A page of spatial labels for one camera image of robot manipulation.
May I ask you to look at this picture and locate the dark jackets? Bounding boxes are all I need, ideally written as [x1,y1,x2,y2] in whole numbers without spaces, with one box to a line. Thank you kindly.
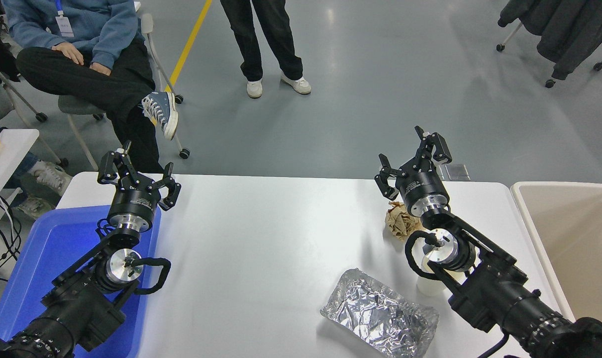
[498,0,602,81]

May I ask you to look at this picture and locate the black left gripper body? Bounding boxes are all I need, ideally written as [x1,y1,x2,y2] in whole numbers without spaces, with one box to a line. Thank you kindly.
[107,186,161,224]

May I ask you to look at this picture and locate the blue plastic tray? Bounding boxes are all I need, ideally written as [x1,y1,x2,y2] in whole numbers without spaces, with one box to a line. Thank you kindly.
[0,205,162,358]

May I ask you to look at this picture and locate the white side table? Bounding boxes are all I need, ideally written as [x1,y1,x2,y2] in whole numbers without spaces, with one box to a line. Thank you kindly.
[0,128,40,215]

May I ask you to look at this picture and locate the wheeled garment rack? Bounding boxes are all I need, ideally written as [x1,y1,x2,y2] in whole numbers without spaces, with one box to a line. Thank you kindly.
[496,22,602,100]

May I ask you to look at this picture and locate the seated person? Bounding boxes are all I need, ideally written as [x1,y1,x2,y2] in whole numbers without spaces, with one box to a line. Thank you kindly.
[2,0,180,175]

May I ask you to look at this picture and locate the white paper cup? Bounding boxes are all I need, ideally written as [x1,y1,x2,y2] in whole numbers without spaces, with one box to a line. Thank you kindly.
[416,238,465,298]

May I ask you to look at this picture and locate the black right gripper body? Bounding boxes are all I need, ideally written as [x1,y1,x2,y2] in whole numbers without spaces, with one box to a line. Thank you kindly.
[396,166,451,209]

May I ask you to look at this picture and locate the white id badge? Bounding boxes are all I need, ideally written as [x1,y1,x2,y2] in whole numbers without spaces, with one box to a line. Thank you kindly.
[54,0,76,38]

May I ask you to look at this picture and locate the black cable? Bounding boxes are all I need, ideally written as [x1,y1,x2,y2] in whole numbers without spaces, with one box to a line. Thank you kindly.
[0,185,23,282]

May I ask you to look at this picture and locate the black bag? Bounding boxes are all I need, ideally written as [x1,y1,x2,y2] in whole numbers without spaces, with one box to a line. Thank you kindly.
[0,29,22,83]

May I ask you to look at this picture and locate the clear floor plate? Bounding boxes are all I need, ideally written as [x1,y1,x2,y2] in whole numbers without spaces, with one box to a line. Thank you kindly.
[443,164,471,181]

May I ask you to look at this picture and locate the standing person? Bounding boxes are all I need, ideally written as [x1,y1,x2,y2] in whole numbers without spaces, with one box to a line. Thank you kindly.
[219,0,312,99]

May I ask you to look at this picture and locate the person in white sneakers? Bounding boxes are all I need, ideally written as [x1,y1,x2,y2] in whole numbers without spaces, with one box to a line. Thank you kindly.
[0,114,74,220]

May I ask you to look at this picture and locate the large pale bin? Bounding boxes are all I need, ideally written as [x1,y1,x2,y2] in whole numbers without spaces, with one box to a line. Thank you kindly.
[510,181,602,331]

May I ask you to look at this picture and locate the silver foil tray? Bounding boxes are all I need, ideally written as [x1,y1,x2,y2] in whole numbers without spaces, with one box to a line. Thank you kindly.
[320,268,440,358]

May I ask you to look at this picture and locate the crumpled tan paper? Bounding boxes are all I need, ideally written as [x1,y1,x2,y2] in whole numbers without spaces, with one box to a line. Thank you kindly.
[385,200,422,242]

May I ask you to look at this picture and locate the seated person's right hand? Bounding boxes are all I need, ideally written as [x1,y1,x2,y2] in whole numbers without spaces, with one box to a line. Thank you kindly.
[51,42,85,66]

